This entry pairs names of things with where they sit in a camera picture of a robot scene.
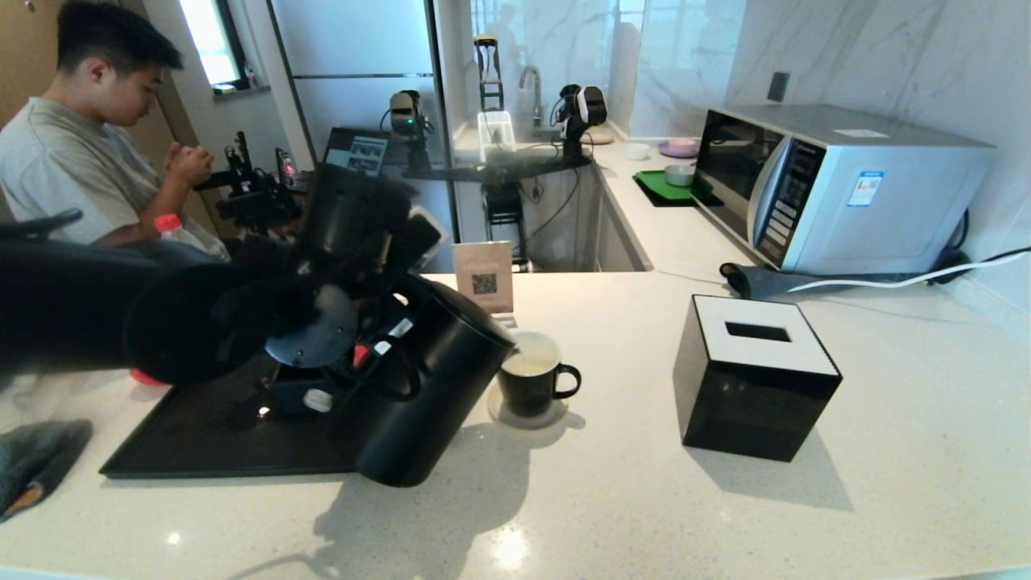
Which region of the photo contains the black electric kettle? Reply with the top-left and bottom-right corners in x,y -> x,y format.
330,274 -> 518,488

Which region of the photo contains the QR code acrylic sign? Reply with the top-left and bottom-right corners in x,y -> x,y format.
453,240 -> 516,315

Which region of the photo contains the black mug white inside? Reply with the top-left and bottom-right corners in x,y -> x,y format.
495,330 -> 582,418

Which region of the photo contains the black laptop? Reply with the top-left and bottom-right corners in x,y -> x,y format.
322,126 -> 393,174

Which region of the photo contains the black serving tray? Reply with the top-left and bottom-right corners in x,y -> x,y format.
98,354 -> 379,480

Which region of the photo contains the clear water bottle red cap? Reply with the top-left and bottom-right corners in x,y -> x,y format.
153,213 -> 230,263

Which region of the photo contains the white plastic rack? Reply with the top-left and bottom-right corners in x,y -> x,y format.
478,110 -> 517,164

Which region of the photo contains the silver refrigerator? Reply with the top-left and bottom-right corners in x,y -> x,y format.
268,0 -> 456,275

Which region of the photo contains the chrome sink faucet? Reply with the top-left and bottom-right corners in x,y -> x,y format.
520,64 -> 544,132

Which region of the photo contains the green tray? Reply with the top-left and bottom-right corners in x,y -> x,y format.
632,170 -> 722,210

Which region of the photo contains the person in grey t-shirt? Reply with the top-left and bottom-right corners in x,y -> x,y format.
0,0 -> 234,247

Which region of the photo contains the dark grey towel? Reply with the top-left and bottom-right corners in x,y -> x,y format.
0,419 -> 93,523

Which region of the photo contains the black tissue box white lid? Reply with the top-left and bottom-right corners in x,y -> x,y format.
673,295 -> 844,462

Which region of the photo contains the silver microwave oven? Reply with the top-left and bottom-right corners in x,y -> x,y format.
694,103 -> 998,278

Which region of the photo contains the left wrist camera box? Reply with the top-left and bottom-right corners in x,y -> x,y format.
399,205 -> 449,271

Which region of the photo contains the black ladder-shaped frame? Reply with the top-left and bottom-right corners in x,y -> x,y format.
474,33 -> 506,112

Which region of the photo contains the window with black frame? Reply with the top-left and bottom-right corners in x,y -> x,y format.
179,0 -> 252,96

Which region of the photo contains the white power cable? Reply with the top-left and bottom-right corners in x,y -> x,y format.
785,250 -> 1031,295

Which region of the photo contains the black power cable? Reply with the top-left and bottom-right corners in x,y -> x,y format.
934,211 -> 1031,275

